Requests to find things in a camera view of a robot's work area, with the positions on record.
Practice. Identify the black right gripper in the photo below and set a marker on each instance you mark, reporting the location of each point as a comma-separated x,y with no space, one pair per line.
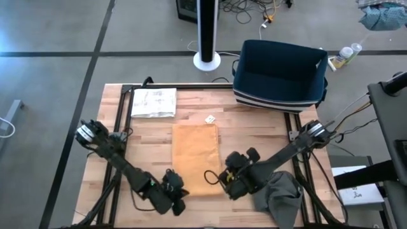
254,176

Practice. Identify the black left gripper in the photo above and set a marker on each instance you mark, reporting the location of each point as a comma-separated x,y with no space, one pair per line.
159,195

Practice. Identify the orange towel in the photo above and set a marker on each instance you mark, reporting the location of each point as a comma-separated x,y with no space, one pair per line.
197,159

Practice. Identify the white plaid towel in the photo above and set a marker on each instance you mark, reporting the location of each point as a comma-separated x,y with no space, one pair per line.
154,101

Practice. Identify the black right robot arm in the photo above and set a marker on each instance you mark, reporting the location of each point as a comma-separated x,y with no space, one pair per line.
292,149

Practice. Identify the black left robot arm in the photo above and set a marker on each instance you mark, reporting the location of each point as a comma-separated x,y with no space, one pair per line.
108,149

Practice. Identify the dark grey towel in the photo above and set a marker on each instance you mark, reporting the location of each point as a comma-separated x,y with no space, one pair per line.
283,200

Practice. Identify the yellow tape tag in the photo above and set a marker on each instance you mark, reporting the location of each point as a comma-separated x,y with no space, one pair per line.
231,176

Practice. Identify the white handwritten paper label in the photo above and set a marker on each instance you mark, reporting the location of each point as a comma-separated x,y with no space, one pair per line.
210,119

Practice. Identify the navy white striped fabric bin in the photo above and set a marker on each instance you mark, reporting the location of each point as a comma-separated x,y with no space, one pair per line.
280,73

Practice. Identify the white box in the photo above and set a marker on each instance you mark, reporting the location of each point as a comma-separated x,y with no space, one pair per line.
359,194

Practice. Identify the white tube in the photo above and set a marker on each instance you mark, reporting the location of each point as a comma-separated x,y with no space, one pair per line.
332,65

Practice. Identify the black white tower fan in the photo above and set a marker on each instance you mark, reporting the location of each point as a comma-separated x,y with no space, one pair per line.
206,31

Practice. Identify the bottle with yellow label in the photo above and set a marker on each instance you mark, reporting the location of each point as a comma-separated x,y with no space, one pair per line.
342,57

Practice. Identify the yellow plug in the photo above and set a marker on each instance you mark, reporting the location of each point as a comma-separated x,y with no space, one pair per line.
269,18

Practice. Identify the clear plastic cup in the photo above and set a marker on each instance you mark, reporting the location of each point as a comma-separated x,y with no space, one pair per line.
356,49

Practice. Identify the black box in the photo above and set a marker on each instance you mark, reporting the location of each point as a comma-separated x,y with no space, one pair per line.
187,9

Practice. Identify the teal cloth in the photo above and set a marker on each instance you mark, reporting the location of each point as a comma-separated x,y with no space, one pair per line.
384,19

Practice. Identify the black aluminium table frame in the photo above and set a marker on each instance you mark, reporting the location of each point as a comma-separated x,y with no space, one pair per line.
190,86

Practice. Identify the grey metal bracket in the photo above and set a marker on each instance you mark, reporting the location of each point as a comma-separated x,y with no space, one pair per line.
14,111

